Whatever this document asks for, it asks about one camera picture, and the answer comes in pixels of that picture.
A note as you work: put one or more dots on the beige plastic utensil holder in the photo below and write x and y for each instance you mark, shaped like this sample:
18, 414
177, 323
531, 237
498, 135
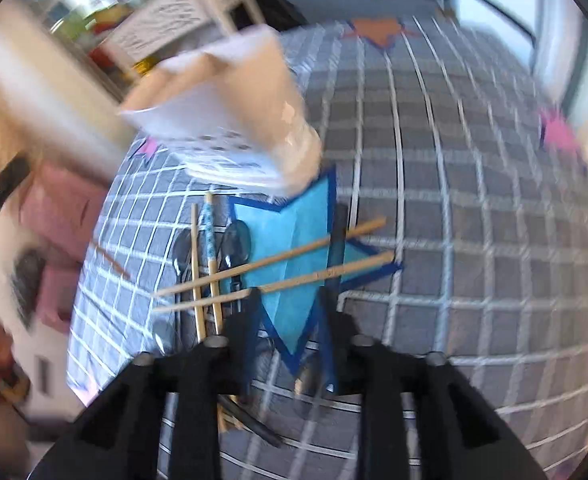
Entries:
232, 113

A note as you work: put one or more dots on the pink storage box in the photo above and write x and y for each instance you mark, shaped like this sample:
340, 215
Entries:
62, 208

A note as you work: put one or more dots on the steel spoon black handle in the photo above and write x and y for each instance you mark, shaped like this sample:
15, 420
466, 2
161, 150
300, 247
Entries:
250, 422
235, 246
182, 254
164, 336

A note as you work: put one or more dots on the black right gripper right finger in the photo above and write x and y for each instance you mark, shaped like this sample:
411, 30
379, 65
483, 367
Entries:
459, 434

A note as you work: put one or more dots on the blue patterned bamboo chopstick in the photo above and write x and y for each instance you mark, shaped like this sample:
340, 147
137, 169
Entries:
210, 242

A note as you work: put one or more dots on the white perforated chair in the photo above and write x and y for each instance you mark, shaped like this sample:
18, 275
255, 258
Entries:
158, 23

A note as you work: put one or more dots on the grey checked tablecloth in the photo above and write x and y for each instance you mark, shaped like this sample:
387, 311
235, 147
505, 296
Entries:
441, 137

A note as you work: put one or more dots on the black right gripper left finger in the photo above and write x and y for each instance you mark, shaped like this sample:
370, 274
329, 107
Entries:
117, 436

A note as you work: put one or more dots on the plain bamboo chopstick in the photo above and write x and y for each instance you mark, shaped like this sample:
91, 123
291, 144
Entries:
199, 314
115, 265
315, 277
361, 229

